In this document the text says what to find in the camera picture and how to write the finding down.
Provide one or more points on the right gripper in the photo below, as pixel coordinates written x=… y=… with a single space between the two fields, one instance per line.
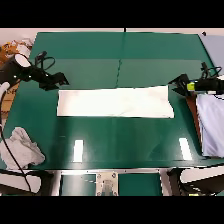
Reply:
x=189 y=86

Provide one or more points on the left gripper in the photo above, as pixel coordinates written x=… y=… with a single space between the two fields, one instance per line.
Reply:
x=42 y=79

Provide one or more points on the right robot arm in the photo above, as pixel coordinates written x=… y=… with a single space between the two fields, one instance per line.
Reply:
x=213 y=86

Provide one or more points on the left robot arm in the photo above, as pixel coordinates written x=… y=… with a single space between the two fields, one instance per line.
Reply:
x=13 y=70

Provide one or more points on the brown garment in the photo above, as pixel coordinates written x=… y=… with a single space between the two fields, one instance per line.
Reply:
x=194 y=111

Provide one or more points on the pale blue garment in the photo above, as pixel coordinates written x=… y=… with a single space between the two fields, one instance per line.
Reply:
x=213 y=50

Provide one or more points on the pale lilac garment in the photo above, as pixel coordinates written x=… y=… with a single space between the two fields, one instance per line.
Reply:
x=213 y=125

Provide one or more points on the white garment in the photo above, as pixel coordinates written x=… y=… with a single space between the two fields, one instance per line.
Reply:
x=115 y=102

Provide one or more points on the light grey garment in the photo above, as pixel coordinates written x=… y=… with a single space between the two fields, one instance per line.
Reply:
x=20 y=150

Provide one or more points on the silver frame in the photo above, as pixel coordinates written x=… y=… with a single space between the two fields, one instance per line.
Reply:
x=106 y=182

